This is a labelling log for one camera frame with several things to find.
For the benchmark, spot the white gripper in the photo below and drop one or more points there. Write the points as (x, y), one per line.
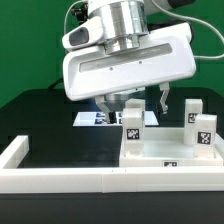
(163, 55)

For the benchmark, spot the white square tabletop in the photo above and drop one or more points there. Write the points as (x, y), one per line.
(164, 147)

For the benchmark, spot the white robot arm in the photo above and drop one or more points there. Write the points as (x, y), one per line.
(113, 51)

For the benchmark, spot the white marker sheet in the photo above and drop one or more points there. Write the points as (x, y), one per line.
(98, 119)

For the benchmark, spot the white U-shaped fence wall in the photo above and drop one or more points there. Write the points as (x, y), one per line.
(14, 180)

